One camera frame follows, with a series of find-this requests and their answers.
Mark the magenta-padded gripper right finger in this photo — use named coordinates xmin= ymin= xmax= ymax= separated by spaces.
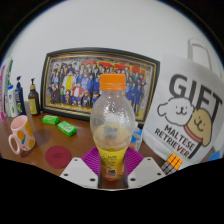
xmin=123 ymin=146 xmax=167 ymax=190

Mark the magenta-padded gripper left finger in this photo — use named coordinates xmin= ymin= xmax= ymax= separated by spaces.
xmin=59 ymin=146 xmax=103 ymax=190

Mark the orange-capped juice bottle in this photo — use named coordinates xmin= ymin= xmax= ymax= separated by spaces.
xmin=89 ymin=73 xmax=137 ymax=182

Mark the flat round red coaster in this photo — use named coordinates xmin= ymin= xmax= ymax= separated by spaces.
xmin=44 ymin=145 xmax=73 ymax=169

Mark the orange puzzle cube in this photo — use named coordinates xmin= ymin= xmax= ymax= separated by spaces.
xmin=160 ymin=153 xmax=184 ymax=176

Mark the blue and white tissue pack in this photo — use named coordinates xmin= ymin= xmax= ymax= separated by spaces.
xmin=129 ymin=121 xmax=144 ymax=153

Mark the small green packet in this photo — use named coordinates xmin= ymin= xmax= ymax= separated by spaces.
xmin=56 ymin=120 xmax=78 ymax=137
xmin=41 ymin=114 xmax=61 ymax=126

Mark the pink mug with orange dots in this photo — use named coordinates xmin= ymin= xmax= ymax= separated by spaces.
xmin=8 ymin=114 xmax=36 ymax=156

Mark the white printed gift bag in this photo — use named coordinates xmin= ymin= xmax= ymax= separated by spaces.
xmin=142 ymin=38 xmax=224 ymax=168

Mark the brown pump bottle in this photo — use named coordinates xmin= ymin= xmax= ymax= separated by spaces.
xmin=27 ymin=77 xmax=42 ymax=117

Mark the framed group picture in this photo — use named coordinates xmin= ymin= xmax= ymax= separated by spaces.
xmin=40 ymin=47 xmax=161 ymax=126

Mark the dark blue pump bottle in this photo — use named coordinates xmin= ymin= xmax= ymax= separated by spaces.
xmin=14 ymin=75 xmax=27 ymax=116

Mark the white shampoo bottle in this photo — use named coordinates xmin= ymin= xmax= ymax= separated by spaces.
xmin=7 ymin=84 xmax=19 ymax=118

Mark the tall pink and white box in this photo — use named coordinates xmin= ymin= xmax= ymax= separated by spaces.
xmin=0 ymin=64 xmax=8 ymax=122

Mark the tall white and green box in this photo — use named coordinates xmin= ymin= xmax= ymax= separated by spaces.
xmin=3 ymin=59 xmax=14 ymax=101

